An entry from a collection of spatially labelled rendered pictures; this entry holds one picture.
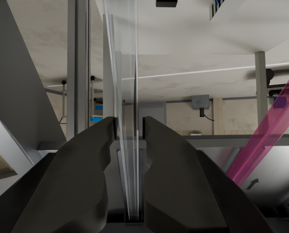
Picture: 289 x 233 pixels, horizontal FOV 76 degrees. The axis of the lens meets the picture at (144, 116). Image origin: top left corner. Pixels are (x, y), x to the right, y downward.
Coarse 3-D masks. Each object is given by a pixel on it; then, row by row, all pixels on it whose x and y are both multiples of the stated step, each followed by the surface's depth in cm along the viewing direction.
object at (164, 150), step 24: (144, 120) 12; (168, 144) 10; (168, 168) 8; (192, 168) 8; (144, 192) 7; (168, 192) 7; (192, 192) 7; (144, 216) 7; (168, 216) 6; (192, 216) 6; (216, 216) 6
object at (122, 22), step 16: (112, 0) 8; (128, 0) 8; (112, 16) 8; (128, 16) 8; (112, 32) 8; (128, 32) 8; (112, 48) 9; (128, 48) 9; (112, 64) 10; (128, 64) 10; (128, 80) 10; (128, 96) 11; (128, 112) 12; (128, 128) 13; (128, 144) 14; (128, 160) 16; (128, 176) 18; (128, 192) 20; (128, 208) 23
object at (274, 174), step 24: (48, 144) 17; (144, 144) 17; (192, 144) 17; (216, 144) 17; (240, 144) 17; (288, 144) 17; (120, 168) 18; (144, 168) 19; (264, 168) 20; (288, 168) 20; (120, 192) 23; (264, 192) 24; (288, 192) 24; (120, 216) 28
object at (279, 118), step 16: (288, 80) 12; (288, 96) 12; (272, 112) 13; (288, 112) 12; (272, 128) 13; (256, 144) 15; (272, 144) 15; (240, 160) 18; (256, 160) 16; (240, 176) 18
